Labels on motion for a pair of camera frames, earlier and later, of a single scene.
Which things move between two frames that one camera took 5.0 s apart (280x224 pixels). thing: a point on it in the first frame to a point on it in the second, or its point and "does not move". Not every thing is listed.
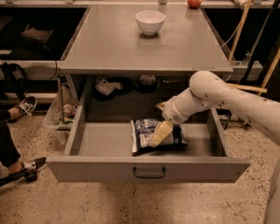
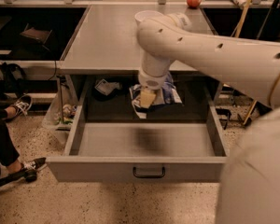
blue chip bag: [143, 131] to [166, 95]
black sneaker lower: [31, 167] does not move
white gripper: [172, 112] to [151, 81]
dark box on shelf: [41, 35] does not move
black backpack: [14, 79] does not move
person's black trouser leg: [4, 147] does not move
